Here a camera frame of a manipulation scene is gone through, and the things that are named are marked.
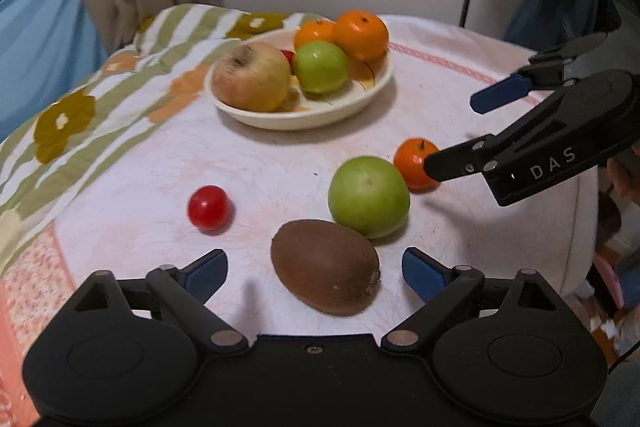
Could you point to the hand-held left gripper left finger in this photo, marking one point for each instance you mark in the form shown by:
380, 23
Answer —
207, 274

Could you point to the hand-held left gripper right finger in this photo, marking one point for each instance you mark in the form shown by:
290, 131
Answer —
422, 274

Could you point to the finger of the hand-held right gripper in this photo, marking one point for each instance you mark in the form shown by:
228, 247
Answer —
450, 162
500, 94

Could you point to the small mandarin with stem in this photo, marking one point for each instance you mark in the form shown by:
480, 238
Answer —
407, 162

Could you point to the brown kiwi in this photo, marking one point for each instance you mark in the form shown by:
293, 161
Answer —
325, 267

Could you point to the cream bowl with cartoon print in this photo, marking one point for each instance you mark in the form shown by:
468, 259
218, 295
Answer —
350, 104

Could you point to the large orange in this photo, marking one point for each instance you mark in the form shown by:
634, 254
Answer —
361, 34
314, 34

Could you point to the green apple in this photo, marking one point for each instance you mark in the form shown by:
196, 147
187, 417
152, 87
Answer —
369, 197
320, 68

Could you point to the red cherry tomato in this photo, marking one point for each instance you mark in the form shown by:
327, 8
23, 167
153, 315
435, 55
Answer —
209, 207
288, 56

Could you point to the large yellow-red apple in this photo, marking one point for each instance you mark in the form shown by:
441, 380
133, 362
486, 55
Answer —
252, 77

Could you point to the person's right hand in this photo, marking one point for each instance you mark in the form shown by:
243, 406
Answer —
625, 179

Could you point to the blue denim garment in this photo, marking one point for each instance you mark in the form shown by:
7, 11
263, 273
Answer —
555, 17

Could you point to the floral striped blanket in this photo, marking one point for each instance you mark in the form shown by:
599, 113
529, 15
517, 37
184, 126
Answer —
75, 107

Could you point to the blue cloth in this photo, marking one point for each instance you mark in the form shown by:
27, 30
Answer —
40, 47

